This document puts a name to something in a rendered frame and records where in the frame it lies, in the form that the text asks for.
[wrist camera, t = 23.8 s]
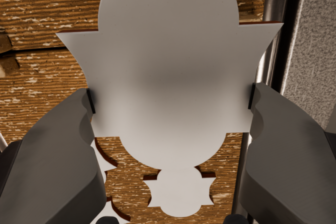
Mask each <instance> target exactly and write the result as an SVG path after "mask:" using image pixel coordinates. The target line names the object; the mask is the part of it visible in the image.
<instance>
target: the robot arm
mask: <svg viewBox="0 0 336 224"><path fill-rule="evenodd" d="M248 109H249V110H250V111H251V112H252V114H253V118H252V122H251V127H250V131H249V134H250V136H251V137H252V139H253V142H251V143H250V144H249V145H248V149H247V153H246V157H245V162H244V166H243V171H242V175H241V181H240V188H239V195H238V199H239V202H240V204H241V206H242V207H243V208H244V209H245V210H246V211H247V212H248V213H249V214H250V215H251V216H252V217H253V218H254V219H255V220H256V221H257V222H258V223H259V224H336V133H330V132H325V131H324V129H323V128H322V127H321V126H320V125H319V124H318V123H317V122H316V121H315V120H314V119H313V118H312V117H311V116H310V115H309V114H308V113H306V112H305V111H304V110H303V109H302V108H300V107H299V106H298V105H296V104H295V103H293V102H292V101H290V100H289V99H287V98H286V97H284V96H283V95H281V94H280V93H278V92H277V91H275V90H274V89H272V88H271V87H269V86H268V85H266V84H265V83H263V82H257V83H254V82H253V83H252V87H251V93H250V98H249V103H248ZM95 113H96V111H95V105H94V102H93V98H92V94H91V90H90V88H79V89H78V90H76V91H75V92H74V93H72V94H71V95H70V96H68V97H67V98H66V99H64V100H63V101H62V102H60V103H59V104H58V105H56V106H55V107H54V108H52V109H51V110H50V111H48V112H47V113H46V114H45V115H44V116H43V117H41V118H40V119H39V120H38V121H37V122H36V123H35V124H34V125H33V126H32V127H31V128H30V130H29V131H28V132H27V133H26V134H25V135H24V137H23V138H22V139H21V140H17V141H12V142H11V143H10V144H9V145H8V146H7V147H6V148H5V149H4V151H3V152H2V153H1V154H0V224H90V223H91V222H92V221H93V220H94V219H95V218H96V217H97V216H98V214H99V213H100V212H101V211H102V210H103V209H104V207H105V205H106V203H107V196H106V190H105V183H104V178H103V175H102V172H101V169H100V166H99V162H98V159H97V156H96V153H95V150H94V148H93V147H92V146H91V144H92V142H93V140H94V139H95V135H94V131H93V128H92V125H91V121H90V120H91V118H92V116H93V114H95Z"/></svg>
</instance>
